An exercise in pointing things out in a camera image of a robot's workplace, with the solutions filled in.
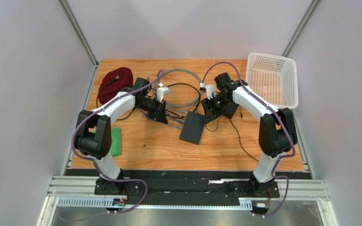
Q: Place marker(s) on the dark red cloth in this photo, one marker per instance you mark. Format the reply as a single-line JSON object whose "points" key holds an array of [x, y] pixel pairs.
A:
{"points": [[113, 82]]}

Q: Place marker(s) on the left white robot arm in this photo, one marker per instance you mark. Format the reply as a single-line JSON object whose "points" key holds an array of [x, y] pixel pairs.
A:
{"points": [[92, 137]]}

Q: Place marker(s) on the green cloth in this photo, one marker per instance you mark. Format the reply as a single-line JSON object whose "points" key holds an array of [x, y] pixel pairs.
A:
{"points": [[116, 145]]}

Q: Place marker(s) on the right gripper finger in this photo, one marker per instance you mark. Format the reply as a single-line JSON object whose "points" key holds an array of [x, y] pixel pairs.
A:
{"points": [[208, 107], [210, 116]]}

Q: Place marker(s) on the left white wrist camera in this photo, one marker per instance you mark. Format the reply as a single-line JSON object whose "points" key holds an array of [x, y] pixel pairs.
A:
{"points": [[162, 91]]}

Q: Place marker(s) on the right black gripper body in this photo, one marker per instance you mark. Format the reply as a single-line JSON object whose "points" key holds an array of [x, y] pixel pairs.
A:
{"points": [[210, 107]]}

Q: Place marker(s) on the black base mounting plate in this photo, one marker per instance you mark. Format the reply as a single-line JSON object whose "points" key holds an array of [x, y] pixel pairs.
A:
{"points": [[186, 188]]}

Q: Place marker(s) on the white plastic basket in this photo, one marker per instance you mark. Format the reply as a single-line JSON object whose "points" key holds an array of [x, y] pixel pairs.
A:
{"points": [[274, 78]]}

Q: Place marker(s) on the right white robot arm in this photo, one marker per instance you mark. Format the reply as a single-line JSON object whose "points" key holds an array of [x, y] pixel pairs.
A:
{"points": [[277, 131]]}

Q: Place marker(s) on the black network switch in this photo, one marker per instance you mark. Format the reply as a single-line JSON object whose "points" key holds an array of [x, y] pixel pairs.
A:
{"points": [[193, 127]]}

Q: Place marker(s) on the aluminium frame rail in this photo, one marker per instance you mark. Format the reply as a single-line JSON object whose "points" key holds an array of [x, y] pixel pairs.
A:
{"points": [[71, 200]]}

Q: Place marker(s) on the black power adapter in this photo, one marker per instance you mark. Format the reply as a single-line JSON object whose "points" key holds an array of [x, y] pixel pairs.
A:
{"points": [[230, 110]]}

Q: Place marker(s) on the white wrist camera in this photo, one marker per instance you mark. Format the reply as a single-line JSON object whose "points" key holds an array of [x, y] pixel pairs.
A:
{"points": [[162, 91], [208, 89]]}

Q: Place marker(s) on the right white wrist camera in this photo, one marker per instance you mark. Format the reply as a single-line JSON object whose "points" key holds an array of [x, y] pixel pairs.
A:
{"points": [[208, 89]]}

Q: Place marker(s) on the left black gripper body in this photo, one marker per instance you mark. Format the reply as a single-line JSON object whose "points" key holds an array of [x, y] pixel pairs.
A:
{"points": [[150, 106]]}

